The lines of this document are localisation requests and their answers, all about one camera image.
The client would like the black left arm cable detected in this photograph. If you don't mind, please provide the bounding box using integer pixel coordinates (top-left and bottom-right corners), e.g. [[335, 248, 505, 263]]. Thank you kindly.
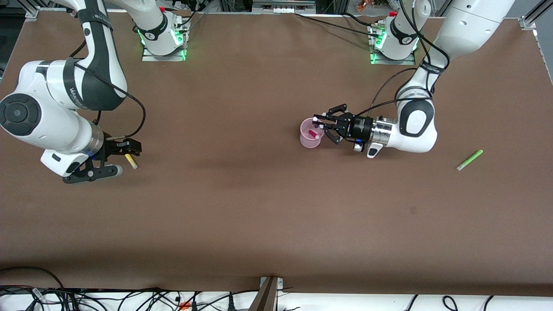
[[355, 0, 451, 119]]

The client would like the tangled black cable bundle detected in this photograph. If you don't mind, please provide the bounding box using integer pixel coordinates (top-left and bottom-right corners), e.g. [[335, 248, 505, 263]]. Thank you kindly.
[[0, 285, 260, 311]]

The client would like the black cable across table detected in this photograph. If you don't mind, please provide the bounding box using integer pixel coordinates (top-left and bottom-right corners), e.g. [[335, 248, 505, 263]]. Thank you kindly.
[[295, 12, 381, 38]]

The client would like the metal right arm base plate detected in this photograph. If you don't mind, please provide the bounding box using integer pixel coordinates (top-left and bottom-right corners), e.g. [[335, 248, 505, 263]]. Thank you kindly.
[[142, 19, 191, 62]]

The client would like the green highlighter pen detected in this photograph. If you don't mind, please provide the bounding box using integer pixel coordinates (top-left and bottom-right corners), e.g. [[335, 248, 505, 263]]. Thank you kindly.
[[457, 149, 483, 171]]

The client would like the grey rack equipment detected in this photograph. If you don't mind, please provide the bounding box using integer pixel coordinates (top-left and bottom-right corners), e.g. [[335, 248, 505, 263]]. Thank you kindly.
[[252, 0, 317, 13]]

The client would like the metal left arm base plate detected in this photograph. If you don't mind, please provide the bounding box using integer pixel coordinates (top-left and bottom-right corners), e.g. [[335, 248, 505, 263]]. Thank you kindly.
[[368, 22, 416, 65]]

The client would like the black looped cable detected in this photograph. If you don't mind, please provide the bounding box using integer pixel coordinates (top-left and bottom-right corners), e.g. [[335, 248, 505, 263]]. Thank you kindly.
[[0, 267, 65, 290]]

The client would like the metal table edge bracket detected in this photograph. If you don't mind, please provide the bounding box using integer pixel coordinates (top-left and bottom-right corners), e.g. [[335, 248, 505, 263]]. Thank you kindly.
[[250, 276, 284, 311]]

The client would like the pink plastic cup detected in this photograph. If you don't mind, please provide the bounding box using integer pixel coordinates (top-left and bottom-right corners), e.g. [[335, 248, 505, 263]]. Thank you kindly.
[[299, 117, 325, 149]]

